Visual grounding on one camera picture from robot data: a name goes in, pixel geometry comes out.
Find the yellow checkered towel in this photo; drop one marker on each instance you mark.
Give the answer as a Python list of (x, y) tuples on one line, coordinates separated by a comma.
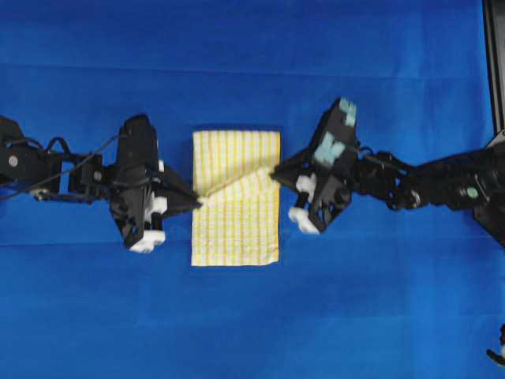
[(237, 223)]

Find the black aluminium frame rail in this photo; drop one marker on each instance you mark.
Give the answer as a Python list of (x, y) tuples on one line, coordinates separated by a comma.
[(493, 12)]

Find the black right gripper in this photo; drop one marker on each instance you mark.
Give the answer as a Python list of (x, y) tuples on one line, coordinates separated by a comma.
[(321, 174)]

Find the blue table cloth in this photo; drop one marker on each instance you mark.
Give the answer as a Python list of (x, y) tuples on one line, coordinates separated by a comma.
[(380, 294)]

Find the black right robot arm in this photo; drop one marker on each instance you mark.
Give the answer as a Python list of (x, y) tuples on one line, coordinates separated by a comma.
[(456, 182)]

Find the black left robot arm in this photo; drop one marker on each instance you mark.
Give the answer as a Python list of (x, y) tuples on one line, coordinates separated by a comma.
[(54, 173)]

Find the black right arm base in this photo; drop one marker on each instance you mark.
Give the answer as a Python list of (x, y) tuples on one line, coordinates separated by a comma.
[(490, 216)]

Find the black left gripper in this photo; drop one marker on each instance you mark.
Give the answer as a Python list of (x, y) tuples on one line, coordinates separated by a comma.
[(132, 198)]

